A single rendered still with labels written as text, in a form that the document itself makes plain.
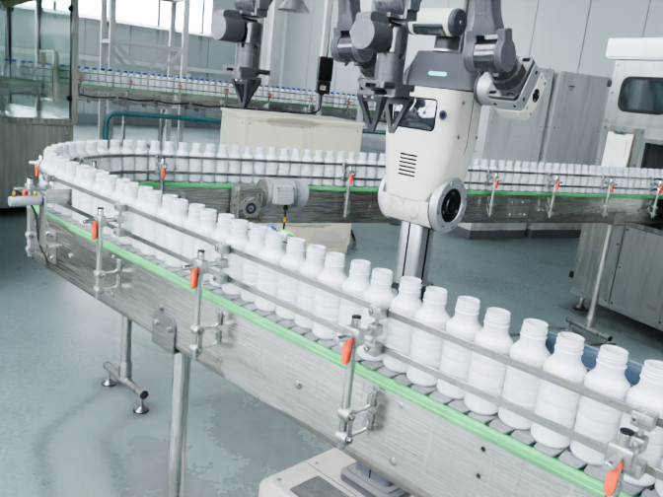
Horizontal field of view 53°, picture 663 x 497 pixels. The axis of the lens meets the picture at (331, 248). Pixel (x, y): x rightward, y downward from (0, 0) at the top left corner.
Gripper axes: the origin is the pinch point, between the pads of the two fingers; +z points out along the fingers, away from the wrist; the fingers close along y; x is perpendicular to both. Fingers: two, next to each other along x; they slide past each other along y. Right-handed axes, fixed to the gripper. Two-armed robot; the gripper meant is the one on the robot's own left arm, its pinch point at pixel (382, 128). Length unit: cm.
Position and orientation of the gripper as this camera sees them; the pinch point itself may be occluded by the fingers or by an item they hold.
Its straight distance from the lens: 137.5
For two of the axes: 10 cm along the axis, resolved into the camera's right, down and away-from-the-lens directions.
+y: 7.0, -0.8, 7.1
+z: -1.1, 9.7, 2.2
